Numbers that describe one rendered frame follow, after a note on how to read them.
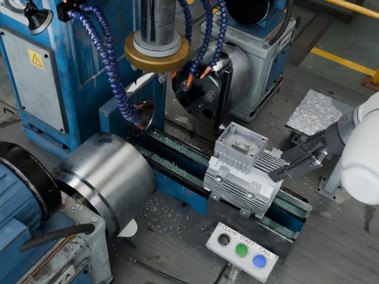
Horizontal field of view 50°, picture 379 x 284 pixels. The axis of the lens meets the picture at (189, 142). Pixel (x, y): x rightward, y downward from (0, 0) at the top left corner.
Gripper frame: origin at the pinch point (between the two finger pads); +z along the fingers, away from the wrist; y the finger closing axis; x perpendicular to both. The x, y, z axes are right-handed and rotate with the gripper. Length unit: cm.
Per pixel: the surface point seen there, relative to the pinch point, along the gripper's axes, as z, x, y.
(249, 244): 9.9, 7.5, 18.3
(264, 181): 12.1, 2.5, -1.7
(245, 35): 23, -31, -54
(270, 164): 10.5, 0.6, -6.2
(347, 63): 112, 45, -255
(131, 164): 22.1, -26.6, 19.8
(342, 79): 110, 48, -230
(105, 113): 31, -42, 9
